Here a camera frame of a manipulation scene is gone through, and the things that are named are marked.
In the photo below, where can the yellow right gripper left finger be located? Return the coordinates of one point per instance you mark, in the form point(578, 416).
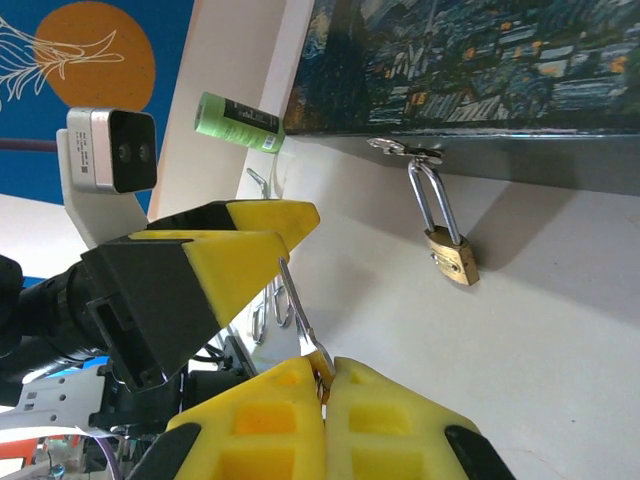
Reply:
point(280, 400)

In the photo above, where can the silver key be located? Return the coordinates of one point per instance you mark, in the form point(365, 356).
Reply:
point(301, 322)

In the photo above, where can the silver carabiner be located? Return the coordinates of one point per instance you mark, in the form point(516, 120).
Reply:
point(259, 320)
point(282, 307)

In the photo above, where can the green cylindrical tube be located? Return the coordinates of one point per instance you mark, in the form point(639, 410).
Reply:
point(235, 120)

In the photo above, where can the silver metal hook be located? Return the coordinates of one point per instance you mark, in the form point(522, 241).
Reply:
point(260, 181)

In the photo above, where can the starry night painted box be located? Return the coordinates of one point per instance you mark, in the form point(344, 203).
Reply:
point(450, 65)

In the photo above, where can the brass padlock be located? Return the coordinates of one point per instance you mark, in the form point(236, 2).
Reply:
point(456, 256)

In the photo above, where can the silver metal hasp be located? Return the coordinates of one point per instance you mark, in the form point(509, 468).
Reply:
point(400, 148)

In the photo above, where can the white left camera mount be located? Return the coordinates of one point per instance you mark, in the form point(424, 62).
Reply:
point(100, 215)

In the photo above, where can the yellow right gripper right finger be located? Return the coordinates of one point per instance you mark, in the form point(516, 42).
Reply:
point(390, 415)

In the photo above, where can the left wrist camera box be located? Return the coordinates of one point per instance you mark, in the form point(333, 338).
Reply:
point(107, 150)

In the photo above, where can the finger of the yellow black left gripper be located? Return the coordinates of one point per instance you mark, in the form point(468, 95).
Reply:
point(165, 300)
point(270, 215)

